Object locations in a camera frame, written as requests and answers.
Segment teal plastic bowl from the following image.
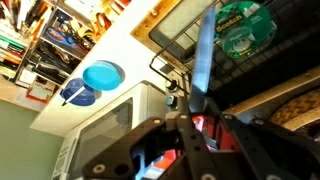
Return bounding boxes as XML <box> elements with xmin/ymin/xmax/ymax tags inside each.
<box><xmin>82</xmin><ymin>60</ymin><xmax>123</xmax><ymax>92</ymax></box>

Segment red handled scissors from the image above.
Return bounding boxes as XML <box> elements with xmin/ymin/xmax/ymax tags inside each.
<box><xmin>151</xmin><ymin>6</ymin><xmax>242</xmax><ymax>173</ymax></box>

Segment wire oven rack tray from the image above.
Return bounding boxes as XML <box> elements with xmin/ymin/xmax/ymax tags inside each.
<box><xmin>148</xmin><ymin>0</ymin><xmax>320</xmax><ymax>98</ymax></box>

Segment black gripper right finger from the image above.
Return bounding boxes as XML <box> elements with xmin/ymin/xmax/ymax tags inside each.
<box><xmin>220</xmin><ymin>113</ymin><xmax>320</xmax><ymax>180</ymax></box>

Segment woven wicker basket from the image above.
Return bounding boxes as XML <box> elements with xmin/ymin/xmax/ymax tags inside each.
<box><xmin>267</xmin><ymin>87</ymin><xmax>320</xmax><ymax>138</ymax></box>

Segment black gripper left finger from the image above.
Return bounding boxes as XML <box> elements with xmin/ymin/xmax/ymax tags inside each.
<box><xmin>82</xmin><ymin>114</ymin><xmax>221</xmax><ymax>180</ymax></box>

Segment white microwave oven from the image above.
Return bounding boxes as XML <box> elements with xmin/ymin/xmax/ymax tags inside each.
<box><xmin>50</xmin><ymin>81</ymin><xmax>175</xmax><ymax>180</ymax></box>

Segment white stick utensil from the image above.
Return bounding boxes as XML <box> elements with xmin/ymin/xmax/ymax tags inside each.
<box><xmin>61</xmin><ymin>86</ymin><xmax>87</xmax><ymax>107</ymax></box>

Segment green Scotch tape dispenser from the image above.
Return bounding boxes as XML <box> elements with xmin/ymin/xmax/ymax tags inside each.
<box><xmin>214</xmin><ymin>0</ymin><xmax>279</xmax><ymax>61</ymax></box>

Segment dark blue bowl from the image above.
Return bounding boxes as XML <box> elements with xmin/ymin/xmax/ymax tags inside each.
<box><xmin>59</xmin><ymin>77</ymin><xmax>102</xmax><ymax>108</ymax></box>

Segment blue scissors package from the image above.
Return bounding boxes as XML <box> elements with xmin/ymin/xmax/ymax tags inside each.
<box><xmin>40</xmin><ymin>9</ymin><xmax>91</xmax><ymax>61</ymax></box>

